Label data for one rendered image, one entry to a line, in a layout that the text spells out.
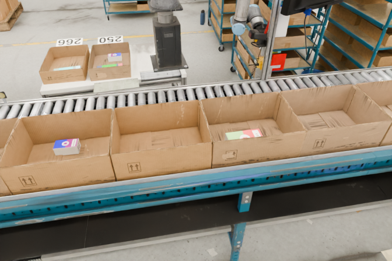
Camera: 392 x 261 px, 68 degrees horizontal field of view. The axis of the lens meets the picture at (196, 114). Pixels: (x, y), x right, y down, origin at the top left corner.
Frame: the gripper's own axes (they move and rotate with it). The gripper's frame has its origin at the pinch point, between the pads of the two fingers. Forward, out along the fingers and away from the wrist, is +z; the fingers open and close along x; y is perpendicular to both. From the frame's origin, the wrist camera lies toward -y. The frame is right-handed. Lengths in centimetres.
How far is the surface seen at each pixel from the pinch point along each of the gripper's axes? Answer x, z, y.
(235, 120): 39, 59, -27
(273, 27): -0.4, -2.6, -18.3
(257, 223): 26, 109, 15
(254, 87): 9.7, 23.2, 11.0
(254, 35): 10.7, -2.6, -11.9
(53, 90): 144, 7, 20
